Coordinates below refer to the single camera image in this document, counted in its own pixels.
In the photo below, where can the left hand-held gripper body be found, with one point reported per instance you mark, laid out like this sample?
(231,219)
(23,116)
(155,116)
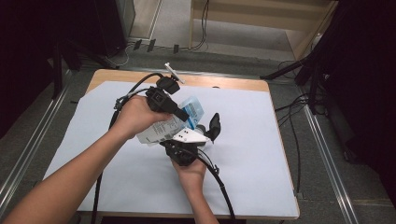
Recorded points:
(160,98)

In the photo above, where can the dark curtain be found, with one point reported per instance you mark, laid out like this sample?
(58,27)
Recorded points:
(21,56)
(367,77)

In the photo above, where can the person's left hand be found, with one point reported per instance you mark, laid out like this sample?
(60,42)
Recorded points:
(137,116)

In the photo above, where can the light wooden shelf unit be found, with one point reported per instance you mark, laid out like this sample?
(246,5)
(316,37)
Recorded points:
(249,18)

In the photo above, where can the blue and white pouch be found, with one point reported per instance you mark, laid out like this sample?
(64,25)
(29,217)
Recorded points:
(163,127)

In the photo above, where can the dark cabinet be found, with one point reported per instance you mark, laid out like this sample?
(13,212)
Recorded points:
(109,25)

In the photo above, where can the person's right hand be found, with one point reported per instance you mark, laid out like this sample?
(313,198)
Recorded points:
(190,175)

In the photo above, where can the clear jar with black lid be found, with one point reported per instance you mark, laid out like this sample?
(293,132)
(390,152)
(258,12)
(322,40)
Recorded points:
(214,126)

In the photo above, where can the black stand leg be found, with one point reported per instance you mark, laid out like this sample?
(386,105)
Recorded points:
(57,71)

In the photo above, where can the black tripod stand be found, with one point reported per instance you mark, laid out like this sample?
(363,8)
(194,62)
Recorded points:
(311,62)

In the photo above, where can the white paper sheet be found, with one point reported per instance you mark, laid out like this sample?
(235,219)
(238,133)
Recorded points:
(249,171)

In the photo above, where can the metal floor rail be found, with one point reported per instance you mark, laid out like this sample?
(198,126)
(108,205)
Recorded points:
(34,146)
(330,168)

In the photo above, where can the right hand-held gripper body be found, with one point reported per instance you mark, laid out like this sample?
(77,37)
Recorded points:
(183,152)

